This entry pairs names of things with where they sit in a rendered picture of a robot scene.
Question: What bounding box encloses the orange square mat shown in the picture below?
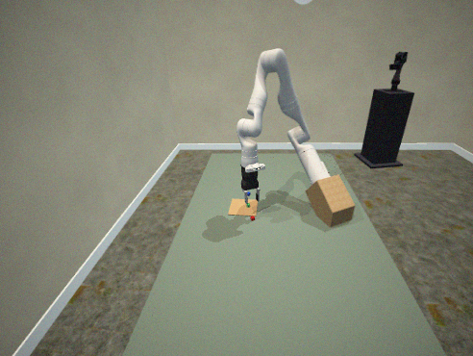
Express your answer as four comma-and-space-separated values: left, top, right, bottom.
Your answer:
228, 199, 258, 216

